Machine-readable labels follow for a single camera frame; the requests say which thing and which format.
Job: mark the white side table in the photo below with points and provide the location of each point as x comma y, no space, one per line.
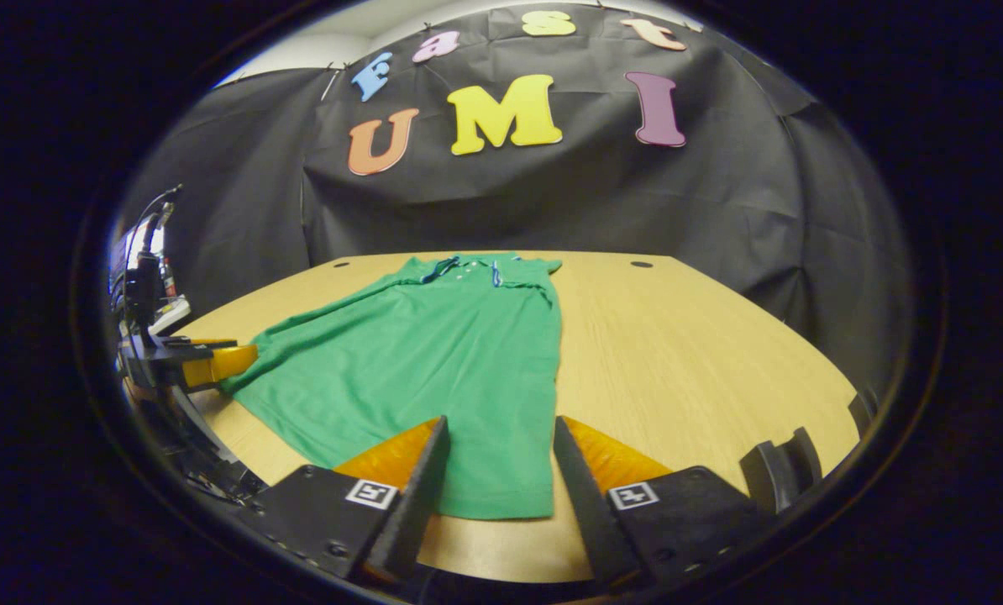
174,313

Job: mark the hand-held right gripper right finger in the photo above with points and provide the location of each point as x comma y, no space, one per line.
581,512

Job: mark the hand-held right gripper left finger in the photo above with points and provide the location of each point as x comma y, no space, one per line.
417,512

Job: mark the black curved object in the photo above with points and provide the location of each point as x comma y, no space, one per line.
762,479

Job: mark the red bottle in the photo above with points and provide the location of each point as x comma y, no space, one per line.
169,277

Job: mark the green T-shirt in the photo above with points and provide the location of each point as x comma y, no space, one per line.
417,353

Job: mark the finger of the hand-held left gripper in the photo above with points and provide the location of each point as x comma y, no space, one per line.
191,342
216,365

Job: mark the black backdrop cloth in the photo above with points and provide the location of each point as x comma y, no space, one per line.
552,202

